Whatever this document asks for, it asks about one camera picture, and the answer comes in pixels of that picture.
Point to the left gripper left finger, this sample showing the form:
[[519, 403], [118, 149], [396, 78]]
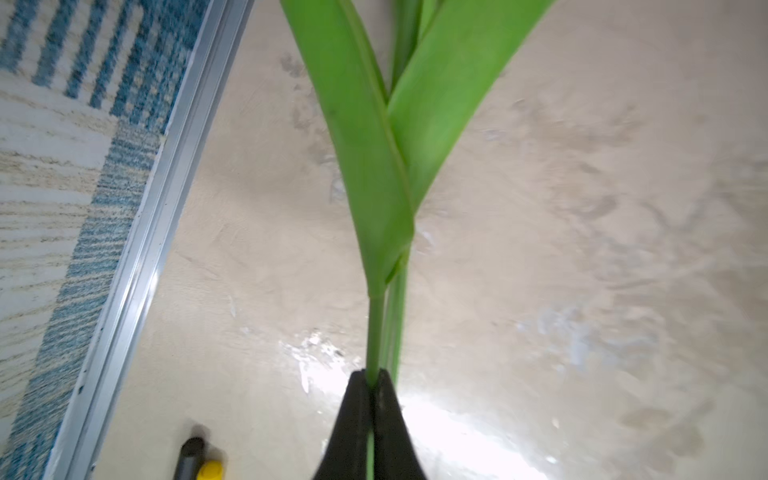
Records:
[[346, 454]]

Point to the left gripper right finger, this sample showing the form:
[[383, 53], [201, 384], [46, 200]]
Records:
[[393, 451]]

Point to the black marker pen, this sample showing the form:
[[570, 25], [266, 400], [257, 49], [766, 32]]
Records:
[[190, 460]]

